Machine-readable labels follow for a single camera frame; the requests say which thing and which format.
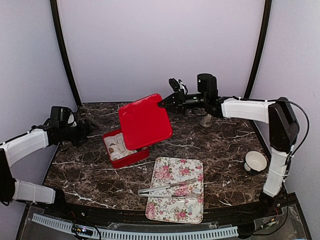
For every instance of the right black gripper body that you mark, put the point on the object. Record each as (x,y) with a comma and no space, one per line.
(182,102)

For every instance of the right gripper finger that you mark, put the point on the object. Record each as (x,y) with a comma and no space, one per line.
(170,101)
(169,108)

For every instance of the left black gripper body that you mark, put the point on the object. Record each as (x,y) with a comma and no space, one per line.
(80,134)

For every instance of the red box lid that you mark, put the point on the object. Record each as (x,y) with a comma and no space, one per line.
(143,123)

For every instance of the red chocolate box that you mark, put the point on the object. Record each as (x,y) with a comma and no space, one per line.
(121,156)

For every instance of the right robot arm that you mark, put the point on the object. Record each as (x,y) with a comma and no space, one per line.
(277,114)

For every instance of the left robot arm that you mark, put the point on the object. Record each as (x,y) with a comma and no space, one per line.
(63,125)

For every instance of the white ceramic mug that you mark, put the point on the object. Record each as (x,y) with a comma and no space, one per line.
(206,121)

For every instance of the floral rectangular tray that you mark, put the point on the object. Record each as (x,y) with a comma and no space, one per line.
(173,210)

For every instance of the white and dark bowl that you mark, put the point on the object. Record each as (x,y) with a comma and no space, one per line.
(255,162)

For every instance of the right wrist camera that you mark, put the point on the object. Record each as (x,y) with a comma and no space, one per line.
(178,85)

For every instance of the white slotted cable duct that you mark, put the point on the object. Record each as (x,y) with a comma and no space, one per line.
(121,231)

